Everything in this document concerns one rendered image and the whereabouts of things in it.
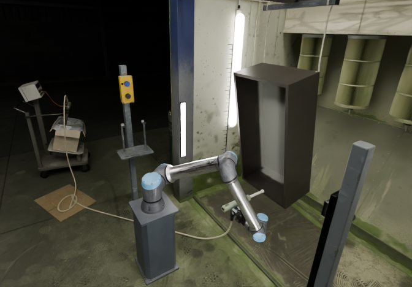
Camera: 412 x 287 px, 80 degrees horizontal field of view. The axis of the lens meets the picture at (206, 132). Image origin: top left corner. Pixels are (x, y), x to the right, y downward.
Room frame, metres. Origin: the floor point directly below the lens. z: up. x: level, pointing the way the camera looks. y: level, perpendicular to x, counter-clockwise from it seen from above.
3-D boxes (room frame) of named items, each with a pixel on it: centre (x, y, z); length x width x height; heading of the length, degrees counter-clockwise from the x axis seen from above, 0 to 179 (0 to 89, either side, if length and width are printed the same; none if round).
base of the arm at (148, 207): (1.62, 0.41, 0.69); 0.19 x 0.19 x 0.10
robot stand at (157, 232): (1.62, 0.41, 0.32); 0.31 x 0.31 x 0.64; 34
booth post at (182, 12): (2.60, 0.27, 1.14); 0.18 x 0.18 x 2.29; 34
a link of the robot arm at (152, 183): (1.63, 0.41, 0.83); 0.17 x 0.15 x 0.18; 165
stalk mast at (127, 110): (2.41, 0.82, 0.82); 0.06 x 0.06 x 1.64; 34
